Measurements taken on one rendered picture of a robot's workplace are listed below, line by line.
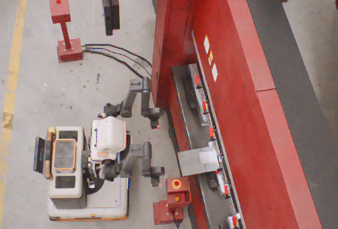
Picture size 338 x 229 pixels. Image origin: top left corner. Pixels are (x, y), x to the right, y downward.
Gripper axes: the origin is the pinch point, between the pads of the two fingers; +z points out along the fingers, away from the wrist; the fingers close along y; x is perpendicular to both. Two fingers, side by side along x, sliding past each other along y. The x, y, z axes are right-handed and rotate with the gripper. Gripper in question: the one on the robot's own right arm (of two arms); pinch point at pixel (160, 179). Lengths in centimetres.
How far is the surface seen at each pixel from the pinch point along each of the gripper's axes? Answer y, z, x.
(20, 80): 129, 30, 160
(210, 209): -19.4, 27.2, -26.8
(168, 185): 0.8, 22.6, 3.4
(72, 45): 162, 42, 110
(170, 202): -10.3, 30.1, 5.3
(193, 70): 89, 16, -24
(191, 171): 5.2, 9.8, -20.1
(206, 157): 15.4, 14.8, -30.4
